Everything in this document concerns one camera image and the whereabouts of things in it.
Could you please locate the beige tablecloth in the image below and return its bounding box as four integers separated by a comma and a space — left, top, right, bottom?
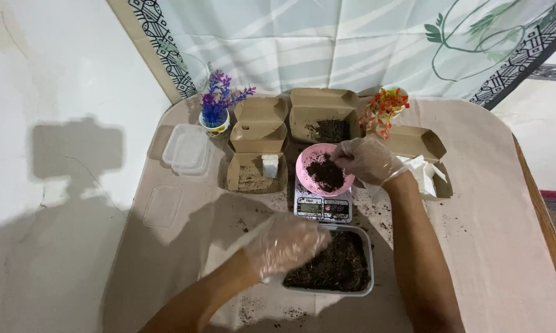
101, 94, 556, 333

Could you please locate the person's right hand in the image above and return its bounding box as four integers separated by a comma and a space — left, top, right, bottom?
331, 137, 409, 187

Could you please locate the person's left hand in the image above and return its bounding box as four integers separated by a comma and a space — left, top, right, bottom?
242, 213, 333, 284

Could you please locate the empty clear plastic container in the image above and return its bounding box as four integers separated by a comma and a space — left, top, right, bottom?
162, 123, 213, 177

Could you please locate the dark soil in tub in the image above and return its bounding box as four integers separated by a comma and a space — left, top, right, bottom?
284, 230, 370, 292

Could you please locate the silver digital kitchen scale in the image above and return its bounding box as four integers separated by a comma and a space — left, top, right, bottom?
294, 175, 353, 224

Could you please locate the clear plastic tub with soil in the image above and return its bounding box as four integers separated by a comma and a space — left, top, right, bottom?
282, 223, 375, 297

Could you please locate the pink plastic plate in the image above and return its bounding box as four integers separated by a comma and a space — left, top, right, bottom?
296, 143, 356, 198

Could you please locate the flat clear plastic lid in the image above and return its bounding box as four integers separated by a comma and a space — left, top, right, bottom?
142, 184, 184, 229

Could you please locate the dark soil heap on plate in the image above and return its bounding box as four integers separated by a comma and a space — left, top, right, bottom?
305, 154, 346, 193

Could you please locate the kraft paper box with sand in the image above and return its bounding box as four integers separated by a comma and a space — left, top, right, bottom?
226, 96, 289, 194

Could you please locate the crumpled white plastic wrap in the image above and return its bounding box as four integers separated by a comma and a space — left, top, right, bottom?
395, 154, 448, 199

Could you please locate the orange artificial plant in cup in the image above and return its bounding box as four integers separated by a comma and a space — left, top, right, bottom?
359, 84, 410, 141

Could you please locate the patterned pale backdrop cloth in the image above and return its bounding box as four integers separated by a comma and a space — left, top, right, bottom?
106, 0, 556, 111

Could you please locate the purple artificial plant in cup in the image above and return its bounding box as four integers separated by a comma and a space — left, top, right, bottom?
198, 70, 257, 140

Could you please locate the small white plastic cup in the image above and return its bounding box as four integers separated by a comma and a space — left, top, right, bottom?
261, 154, 280, 179

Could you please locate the kraft paper box with soil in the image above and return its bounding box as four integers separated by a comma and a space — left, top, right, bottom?
289, 87, 361, 144

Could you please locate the kraft paper box with wrap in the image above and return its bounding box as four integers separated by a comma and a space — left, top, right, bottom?
385, 124, 448, 200

